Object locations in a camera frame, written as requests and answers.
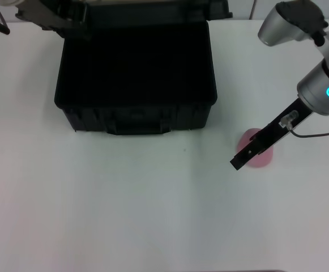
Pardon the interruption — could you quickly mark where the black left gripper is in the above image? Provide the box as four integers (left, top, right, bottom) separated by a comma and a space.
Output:
14, 0, 93, 43

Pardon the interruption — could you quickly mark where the pink peach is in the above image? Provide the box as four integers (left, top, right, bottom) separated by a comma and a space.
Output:
237, 127, 274, 169

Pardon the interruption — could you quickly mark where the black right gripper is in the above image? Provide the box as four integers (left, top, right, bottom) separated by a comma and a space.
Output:
229, 97, 314, 172

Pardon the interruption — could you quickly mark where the black plastic carrying case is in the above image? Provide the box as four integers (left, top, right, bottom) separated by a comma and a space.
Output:
54, 0, 234, 136

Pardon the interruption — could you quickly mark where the right arm cable with connector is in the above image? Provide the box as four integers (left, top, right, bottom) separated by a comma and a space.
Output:
279, 109, 329, 139

